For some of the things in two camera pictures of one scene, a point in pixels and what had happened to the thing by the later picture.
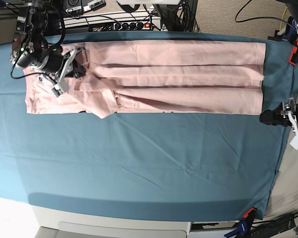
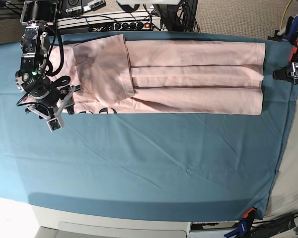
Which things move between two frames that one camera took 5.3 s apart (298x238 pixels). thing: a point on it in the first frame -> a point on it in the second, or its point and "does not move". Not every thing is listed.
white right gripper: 275,116 -> 281,73
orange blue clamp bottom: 244,226 does not move
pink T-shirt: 172,78 does not move
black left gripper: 54,60 -> 55,102
